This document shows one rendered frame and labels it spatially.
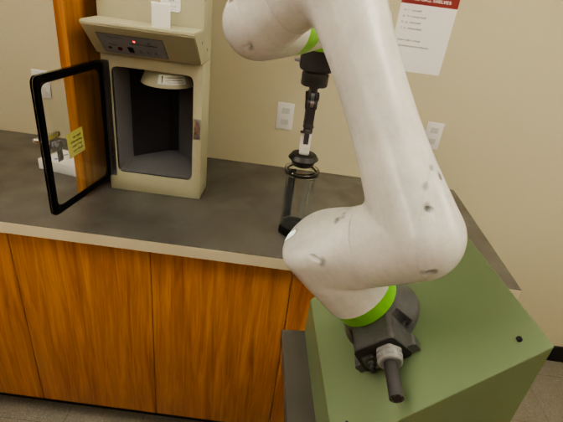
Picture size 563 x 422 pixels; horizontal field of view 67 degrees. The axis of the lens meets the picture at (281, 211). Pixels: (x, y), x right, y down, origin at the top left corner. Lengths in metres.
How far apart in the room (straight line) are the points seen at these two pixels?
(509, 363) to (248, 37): 0.62
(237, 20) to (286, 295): 0.91
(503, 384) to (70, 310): 1.35
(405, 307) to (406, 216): 0.25
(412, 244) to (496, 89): 1.44
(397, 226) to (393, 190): 0.05
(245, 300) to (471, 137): 1.17
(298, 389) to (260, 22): 0.70
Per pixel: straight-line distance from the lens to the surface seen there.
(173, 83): 1.47
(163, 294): 1.48
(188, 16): 1.40
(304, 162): 1.27
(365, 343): 0.74
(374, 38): 0.62
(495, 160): 2.07
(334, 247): 0.64
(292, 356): 1.00
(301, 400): 0.93
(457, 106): 1.94
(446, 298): 0.81
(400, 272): 0.61
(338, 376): 0.83
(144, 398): 1.89
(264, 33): 0.73
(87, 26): 1.39
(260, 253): 1.29
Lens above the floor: 1.67
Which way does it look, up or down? 29 degrees down
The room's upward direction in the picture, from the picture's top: 8 degrees clockwise
